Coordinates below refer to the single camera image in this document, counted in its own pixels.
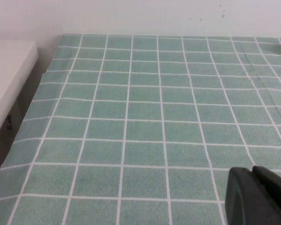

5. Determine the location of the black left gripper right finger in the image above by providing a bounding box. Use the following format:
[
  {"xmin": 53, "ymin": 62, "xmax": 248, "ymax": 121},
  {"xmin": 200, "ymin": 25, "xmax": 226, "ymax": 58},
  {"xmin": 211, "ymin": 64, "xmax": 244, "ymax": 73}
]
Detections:
[{"xmin": 251, "ymin": 165, "xmax": 281, "ymax": 225}]

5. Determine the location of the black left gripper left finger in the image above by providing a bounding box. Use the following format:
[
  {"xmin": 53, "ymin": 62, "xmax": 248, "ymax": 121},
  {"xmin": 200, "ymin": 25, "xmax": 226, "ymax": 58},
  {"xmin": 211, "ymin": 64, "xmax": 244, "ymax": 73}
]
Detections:
[{"xmin": 225, "ymin": 166, "xmax": 281, "ymax": 225}]

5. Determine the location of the green white checked tablecloth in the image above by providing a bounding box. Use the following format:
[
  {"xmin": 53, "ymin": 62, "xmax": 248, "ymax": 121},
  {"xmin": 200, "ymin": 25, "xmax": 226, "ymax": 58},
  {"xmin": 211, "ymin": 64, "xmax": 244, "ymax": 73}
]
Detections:
[{"xmin": 0, "ymin": 34, "xmax": 281, "ymax": 225}]

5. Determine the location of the white side table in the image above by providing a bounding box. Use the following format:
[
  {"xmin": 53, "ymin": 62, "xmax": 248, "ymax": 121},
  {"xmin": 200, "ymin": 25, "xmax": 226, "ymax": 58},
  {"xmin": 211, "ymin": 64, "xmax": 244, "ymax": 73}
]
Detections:
[{"xmin": 0, "ymin": 37, "xmax": 39, "ymax": 146}]

